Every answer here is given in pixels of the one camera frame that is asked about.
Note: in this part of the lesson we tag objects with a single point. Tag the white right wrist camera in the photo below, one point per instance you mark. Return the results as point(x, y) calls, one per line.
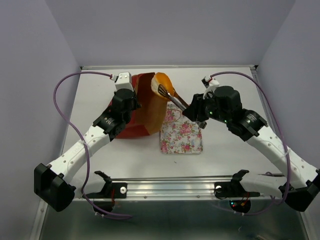
point(210, 86)

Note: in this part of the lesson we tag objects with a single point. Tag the metal tongs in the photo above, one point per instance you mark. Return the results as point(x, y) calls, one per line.
point(182, 105)

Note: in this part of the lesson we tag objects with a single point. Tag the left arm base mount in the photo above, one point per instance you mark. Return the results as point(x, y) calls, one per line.
point(102, 196)

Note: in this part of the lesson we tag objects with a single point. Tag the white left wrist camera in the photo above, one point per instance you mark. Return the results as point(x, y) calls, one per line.
point(123, 81)

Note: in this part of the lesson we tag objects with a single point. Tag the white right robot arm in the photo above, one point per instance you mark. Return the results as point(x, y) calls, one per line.
point(300, 181)

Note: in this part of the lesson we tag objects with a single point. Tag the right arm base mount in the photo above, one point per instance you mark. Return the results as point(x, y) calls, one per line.
point(240, 198)

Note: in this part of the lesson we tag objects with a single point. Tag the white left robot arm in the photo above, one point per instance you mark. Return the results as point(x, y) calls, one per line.
point(52, 182)

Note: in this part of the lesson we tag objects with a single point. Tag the aluminium front mounting rail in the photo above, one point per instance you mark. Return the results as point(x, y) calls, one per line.
point(195, 188)

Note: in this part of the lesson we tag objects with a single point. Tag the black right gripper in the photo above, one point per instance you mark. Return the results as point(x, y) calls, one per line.
point(196, 108)

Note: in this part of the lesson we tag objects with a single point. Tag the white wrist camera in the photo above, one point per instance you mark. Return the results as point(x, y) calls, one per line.
point(210, 86)
point(123, 81)

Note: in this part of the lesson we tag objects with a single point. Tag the orange round fake bread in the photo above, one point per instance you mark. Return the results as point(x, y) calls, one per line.
point(162, 85)

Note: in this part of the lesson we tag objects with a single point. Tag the floral rectangular tray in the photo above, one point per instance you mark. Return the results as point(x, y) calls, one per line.
point(179, 135)

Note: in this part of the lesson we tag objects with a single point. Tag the red paper bag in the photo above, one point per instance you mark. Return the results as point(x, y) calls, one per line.
point(148, 119)

